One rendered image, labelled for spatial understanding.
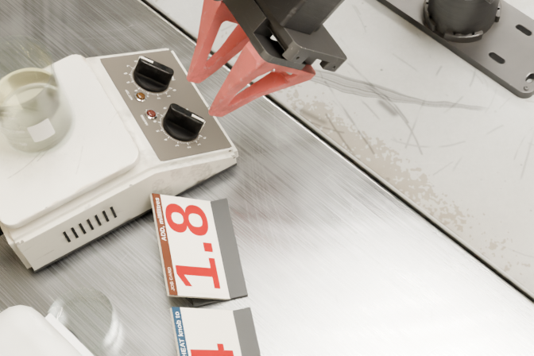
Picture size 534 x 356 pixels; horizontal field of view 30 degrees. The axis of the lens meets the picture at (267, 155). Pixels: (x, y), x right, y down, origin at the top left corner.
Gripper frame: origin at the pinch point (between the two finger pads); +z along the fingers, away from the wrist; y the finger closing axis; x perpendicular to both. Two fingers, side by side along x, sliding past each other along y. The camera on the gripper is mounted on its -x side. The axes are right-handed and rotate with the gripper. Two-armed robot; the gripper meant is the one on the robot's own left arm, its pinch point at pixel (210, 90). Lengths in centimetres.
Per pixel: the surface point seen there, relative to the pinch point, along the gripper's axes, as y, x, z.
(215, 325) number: 12.2, 4.4, 13.4
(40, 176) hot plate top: -3.0, -5.3, 13.9
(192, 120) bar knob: -2.6, 4.9, 5.5
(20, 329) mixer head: 31, -45, -18
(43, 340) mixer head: 31, -45, -19
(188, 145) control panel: -1.4, 5.1, 7.3
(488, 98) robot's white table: 5.7, 25.3, -9.5
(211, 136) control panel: -1.9, 7.6, 6.3
